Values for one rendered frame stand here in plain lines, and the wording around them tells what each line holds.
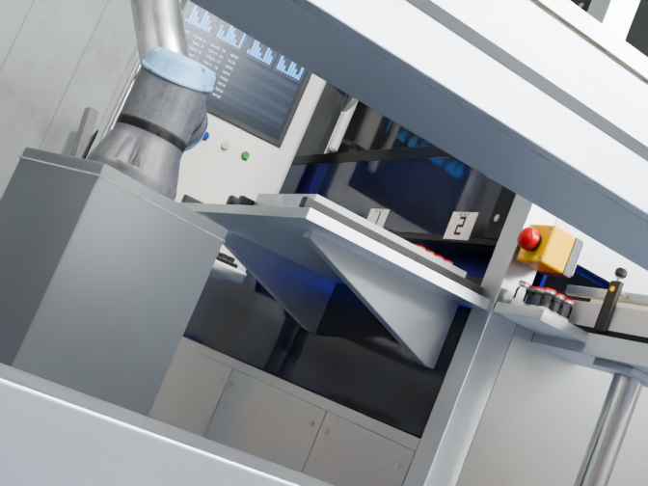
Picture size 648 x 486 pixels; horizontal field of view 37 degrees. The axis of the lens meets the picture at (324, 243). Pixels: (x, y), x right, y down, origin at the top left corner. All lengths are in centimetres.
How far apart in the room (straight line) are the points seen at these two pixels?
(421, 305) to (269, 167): 93
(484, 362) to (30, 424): 123
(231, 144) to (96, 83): 341
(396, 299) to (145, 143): 56
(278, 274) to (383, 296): 50
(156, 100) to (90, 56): 441
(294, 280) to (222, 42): 73
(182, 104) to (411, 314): 58
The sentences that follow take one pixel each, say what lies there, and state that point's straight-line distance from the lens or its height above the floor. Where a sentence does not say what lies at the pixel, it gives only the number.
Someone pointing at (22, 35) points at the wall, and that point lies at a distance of 572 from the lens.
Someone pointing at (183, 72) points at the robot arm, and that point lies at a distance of 152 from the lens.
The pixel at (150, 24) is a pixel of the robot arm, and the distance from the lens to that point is 171.
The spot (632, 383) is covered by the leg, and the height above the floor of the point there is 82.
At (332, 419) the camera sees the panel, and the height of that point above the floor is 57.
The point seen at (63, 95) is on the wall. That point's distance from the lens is 583.
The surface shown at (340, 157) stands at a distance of 253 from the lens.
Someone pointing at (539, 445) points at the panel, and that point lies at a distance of 186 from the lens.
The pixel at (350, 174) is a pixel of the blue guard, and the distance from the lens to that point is 244.
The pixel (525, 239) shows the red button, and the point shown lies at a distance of 170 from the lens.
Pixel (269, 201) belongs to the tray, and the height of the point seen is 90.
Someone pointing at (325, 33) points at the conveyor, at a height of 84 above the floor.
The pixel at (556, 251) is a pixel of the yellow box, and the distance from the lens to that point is 171.
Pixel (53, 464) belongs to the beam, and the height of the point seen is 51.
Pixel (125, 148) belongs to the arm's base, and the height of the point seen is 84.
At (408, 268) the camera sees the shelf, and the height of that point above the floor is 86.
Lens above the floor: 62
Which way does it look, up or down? 8 degrees up
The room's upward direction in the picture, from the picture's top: 23 degrees clockwise
